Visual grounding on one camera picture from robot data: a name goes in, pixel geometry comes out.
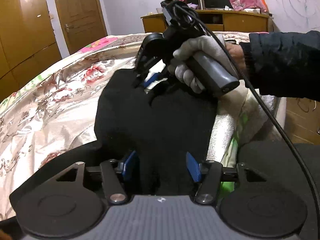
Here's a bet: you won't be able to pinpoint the right hand white glove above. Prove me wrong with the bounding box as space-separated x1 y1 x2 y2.
168 34 246 93

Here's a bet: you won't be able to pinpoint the yellow wooden wardrobe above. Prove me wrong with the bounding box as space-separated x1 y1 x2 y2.
1 0 61 100

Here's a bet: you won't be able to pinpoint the right forearm dark sleeve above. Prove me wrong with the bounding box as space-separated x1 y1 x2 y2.
240 31 319 101

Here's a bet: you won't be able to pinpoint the wooden desk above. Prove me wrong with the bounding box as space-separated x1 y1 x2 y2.
141 10 269 33

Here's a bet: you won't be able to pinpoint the floral silver bedspread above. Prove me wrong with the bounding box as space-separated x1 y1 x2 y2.
1 34 144 220

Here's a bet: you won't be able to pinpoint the pink floral blanket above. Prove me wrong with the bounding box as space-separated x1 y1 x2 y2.
78 35 118 54

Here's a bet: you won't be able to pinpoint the black cable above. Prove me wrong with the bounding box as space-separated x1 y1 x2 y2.
172 0 320 214

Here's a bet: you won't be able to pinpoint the white fleece underblanket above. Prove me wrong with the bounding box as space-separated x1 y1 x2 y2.
206 81 278 166

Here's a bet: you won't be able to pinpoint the black pants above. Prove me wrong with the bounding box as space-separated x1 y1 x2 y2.
39 68 222 197

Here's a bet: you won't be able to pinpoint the wooden door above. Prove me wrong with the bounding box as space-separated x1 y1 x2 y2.
55 0 107 54

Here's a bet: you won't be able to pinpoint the metal thermos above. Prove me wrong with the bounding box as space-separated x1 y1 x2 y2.
198 0 206 10

